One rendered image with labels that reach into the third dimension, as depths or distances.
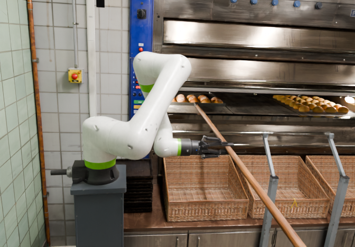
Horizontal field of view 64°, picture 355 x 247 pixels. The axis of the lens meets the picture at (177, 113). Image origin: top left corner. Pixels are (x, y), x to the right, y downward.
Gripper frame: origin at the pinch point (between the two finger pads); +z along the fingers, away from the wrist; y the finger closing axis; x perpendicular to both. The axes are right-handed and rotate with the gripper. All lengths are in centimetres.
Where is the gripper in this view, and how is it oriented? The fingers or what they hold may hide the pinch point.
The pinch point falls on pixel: (227, 147)
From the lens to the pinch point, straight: 159.4
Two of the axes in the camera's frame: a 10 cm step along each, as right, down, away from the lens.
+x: 1.2, 2.7, -9.6
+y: -0.6, 9.6, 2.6
